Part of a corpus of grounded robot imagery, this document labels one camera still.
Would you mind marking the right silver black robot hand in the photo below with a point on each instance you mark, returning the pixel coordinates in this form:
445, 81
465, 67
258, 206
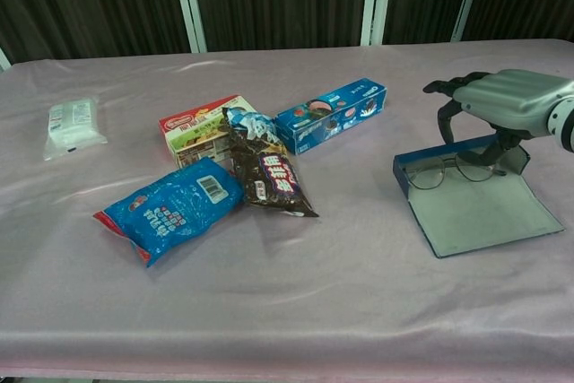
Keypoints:
511, 98

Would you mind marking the blue Oreo cookie box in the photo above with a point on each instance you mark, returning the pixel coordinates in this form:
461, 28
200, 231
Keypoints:
314, 127

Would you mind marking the blue glasses case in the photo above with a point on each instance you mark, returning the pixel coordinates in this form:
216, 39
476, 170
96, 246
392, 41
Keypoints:
480, 217

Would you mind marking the eyeglasses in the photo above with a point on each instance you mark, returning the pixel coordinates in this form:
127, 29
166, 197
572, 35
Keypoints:
457, 162

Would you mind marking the blue snack bag with barcode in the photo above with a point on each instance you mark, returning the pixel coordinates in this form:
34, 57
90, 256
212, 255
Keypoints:
170, 212

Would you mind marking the clear white plastic packet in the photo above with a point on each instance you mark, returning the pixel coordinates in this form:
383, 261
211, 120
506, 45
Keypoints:
72, 127

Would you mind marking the red green biscuit box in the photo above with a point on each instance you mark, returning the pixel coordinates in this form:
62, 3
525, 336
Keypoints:
193, 132

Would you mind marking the pink tablecloth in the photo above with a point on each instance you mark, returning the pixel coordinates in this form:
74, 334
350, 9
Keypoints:
287, 302

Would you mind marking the dark brown snack bag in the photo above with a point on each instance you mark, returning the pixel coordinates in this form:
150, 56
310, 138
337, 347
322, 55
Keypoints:
264, 172

